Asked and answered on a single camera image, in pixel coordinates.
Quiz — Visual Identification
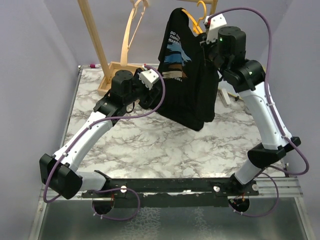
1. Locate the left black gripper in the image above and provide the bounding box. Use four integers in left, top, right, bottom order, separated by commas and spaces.
124, 68, 160, 106

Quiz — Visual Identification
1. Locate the yellow plastic hanger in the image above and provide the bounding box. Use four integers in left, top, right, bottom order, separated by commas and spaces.
181, 0, 208, 35

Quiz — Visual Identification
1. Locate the black printed t shirt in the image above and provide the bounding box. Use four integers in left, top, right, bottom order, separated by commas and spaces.
157, 8, 219, 131

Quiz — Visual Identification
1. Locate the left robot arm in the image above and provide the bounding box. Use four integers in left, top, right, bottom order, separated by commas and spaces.
39, 65, 166, 203

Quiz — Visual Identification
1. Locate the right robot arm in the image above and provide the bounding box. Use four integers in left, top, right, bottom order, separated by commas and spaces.
200, 26, 301, 196

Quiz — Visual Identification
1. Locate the light wooden hanger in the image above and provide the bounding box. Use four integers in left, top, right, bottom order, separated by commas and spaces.
119, 0, 151, 67

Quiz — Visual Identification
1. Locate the white board eraser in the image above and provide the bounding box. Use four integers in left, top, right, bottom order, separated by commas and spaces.
220, 88, 231, 107

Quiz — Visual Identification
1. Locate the wooden clothes rack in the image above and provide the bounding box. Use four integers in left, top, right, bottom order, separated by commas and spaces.
77, 0, 219, 97

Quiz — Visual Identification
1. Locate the small whiteboard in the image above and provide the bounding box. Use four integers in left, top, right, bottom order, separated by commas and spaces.
228, 92, 242, 101

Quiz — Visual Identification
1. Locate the pink capped marker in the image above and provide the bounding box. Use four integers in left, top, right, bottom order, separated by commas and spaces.
89, 64, 101, 69

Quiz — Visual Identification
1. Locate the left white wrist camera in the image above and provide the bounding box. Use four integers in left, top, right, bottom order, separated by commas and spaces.
139, 69, 160, 90

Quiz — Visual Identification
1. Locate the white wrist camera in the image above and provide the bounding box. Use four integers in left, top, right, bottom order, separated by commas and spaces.
139, 69, 160, 90
204, 14, 227, 44

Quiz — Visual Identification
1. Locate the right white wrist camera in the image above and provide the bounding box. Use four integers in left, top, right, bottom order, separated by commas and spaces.
204, 14, 227, 44

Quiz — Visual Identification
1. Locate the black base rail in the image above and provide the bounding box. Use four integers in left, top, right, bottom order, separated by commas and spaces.
81, 177, 259, 208

